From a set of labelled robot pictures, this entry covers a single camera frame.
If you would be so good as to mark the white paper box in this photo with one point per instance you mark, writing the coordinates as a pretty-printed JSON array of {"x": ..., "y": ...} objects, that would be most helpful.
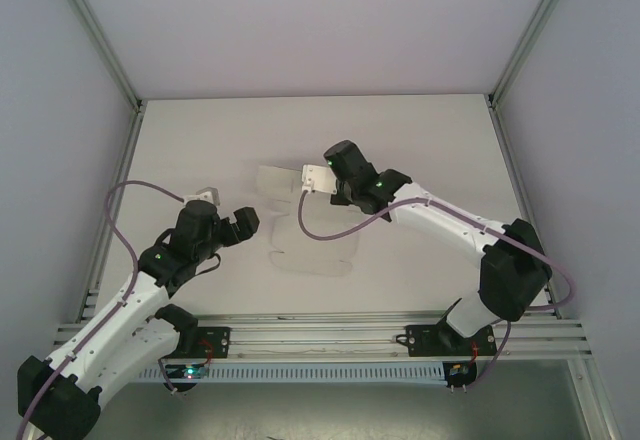
[{"x": 310, "y": 255}]

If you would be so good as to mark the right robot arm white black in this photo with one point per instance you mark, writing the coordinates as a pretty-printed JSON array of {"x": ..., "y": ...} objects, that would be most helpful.
[{"x": 440, "y": 225}]

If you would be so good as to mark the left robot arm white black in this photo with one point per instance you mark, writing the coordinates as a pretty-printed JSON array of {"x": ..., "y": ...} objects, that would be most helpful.
[{"x": 100, "y": 335}]

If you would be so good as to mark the grey metal sheet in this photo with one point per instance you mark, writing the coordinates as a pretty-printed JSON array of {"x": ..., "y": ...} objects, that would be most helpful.
[{"x": 350, "y": 410}]

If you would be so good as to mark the right lower aluminium strut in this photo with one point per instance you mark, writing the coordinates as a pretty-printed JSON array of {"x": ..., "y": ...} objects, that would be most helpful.
[{"x": 597, "y": 400}]

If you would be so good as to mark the left aluminium table side rail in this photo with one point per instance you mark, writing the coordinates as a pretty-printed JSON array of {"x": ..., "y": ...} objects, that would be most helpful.
[{"x": 117, "y": 195}]

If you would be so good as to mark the aluminium table side rail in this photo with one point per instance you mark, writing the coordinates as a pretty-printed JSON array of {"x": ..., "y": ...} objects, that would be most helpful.
[
  {"x": 520, "y": 195},
  {"x": 117, "y": 195}
]

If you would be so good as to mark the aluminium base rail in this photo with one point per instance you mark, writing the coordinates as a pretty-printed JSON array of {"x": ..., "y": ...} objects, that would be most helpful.
[{"x": 325, "y": 332}]

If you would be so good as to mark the right aluminium table side rail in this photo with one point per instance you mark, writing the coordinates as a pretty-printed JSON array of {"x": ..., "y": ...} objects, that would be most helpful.
[{"x": 520, "y": 195}]

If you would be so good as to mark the left aluminium frame post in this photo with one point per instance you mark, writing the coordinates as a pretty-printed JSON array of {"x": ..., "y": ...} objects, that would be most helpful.
[{"x": 95, "y": 35}]

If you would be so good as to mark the aluminium frame post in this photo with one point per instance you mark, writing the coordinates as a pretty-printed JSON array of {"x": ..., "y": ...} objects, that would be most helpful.
[
  {"x": 95, "y": 35},
  {"x": 535, "y": 30}
]

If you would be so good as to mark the right aluminium frame post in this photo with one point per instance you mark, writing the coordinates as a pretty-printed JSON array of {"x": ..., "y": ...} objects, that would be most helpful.
[{"x": 535, "y": 30}]

